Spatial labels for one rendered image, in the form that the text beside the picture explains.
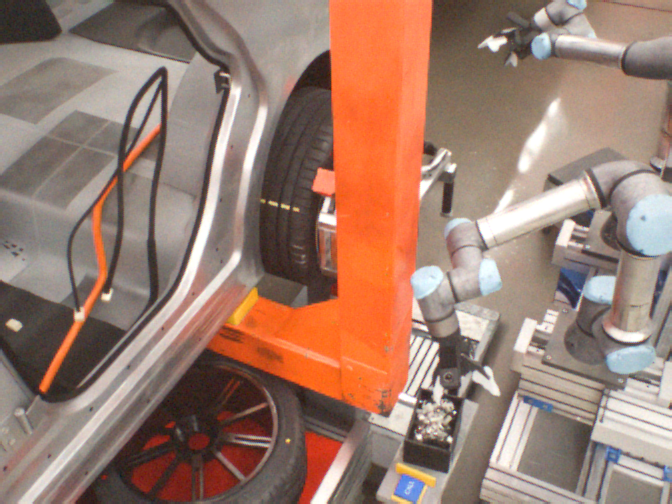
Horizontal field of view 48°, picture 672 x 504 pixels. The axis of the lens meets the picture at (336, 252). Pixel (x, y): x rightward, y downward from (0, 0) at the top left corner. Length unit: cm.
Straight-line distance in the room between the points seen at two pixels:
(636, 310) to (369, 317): 67
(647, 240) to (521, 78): 344
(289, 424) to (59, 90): 148
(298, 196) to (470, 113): 249
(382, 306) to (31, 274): 117
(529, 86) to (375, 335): 313
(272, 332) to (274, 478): 44
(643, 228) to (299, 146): 108
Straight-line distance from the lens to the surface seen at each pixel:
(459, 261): 173
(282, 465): 228
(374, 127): 164
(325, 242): 235
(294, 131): 234
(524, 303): 345
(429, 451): 226
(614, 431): 218
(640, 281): 181
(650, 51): 229
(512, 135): 448
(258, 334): 236
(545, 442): 274
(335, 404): 279
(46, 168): 261
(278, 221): 233
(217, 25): 195
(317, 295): 289
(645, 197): 168
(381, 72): 157
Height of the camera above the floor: 243
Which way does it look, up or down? 42 degrees down
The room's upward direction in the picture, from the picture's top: 2 degrees counter-clockwise
